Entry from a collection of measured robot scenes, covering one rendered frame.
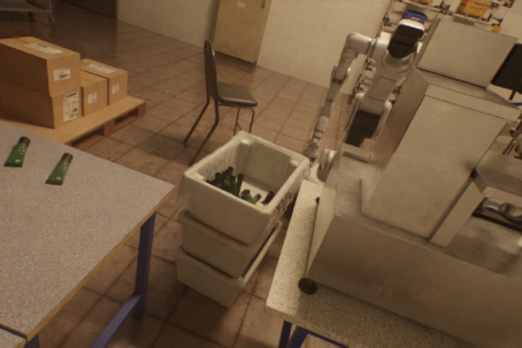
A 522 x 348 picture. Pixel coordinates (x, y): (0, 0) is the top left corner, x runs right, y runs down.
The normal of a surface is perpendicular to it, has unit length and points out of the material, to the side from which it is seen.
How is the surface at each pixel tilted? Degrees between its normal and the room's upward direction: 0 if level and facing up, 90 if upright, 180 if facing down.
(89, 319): 0
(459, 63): 90
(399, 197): 90
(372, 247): 90
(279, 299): 0
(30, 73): 90
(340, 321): 0
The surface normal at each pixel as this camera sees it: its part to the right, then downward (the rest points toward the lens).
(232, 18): -0.26, 0.46
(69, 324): 0.24, -0.83
